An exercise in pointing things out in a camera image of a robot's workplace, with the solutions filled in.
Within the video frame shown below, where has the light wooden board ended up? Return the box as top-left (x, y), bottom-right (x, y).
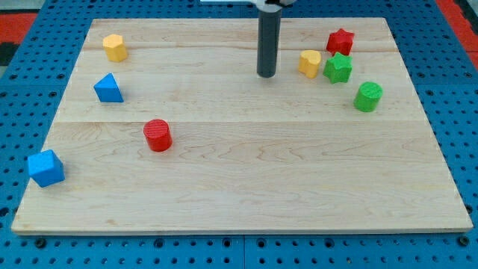
top-left (11, 17), bottom-right (473, 235)

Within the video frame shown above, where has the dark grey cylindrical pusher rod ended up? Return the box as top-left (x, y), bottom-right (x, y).
top-left (257, 10), bottom-right (282, 78)

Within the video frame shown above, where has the blue triangular prism block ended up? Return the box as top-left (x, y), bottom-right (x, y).
top-left (93, 73), bottom-right (124, 102)

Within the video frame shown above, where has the green star block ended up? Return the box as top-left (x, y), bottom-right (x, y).
top-left (323, 52), bottom-right (353, 84)

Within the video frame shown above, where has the yellow heart block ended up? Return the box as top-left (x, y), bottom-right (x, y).
top-left (298, 50), bottom-right (321, 78)

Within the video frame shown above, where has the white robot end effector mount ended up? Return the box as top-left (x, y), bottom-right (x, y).
top-left (249, 0), bottom-right (295, 10)

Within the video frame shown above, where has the yellow hexagon block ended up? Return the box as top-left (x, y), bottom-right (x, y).
top-left (102, 34), bottom-right (128, 62)

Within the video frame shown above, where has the blue cube block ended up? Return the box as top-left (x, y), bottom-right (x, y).
top-left (27, 149), bottom-right (65, 188)

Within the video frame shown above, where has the green cylinder block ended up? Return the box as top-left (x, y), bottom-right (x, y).
top-left (353, 81), bottom-right (383, 112)

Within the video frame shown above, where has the red star block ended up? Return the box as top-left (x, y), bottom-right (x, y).
top-left (326, 28), bottom-right (355, 55)

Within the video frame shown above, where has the red cylinder block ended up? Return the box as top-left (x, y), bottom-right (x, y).
top-left (143, 119), bottom-right (173, 152)

